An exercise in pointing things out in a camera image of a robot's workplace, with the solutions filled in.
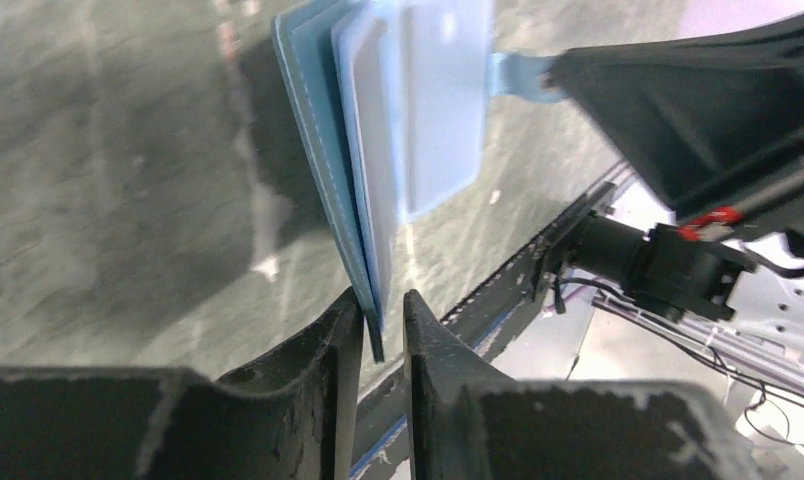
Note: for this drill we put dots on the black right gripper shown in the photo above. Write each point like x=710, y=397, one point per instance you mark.
x=700, y=119

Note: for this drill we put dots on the blue leather card holder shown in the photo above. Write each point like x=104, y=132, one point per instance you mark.
x=390, y=100

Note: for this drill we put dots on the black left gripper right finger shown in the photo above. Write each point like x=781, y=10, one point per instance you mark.
x=468, y=420

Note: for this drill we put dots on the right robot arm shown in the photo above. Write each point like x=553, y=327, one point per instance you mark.
x=662, y=273

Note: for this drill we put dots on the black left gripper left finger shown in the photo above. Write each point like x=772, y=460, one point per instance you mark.
x=288, y=414

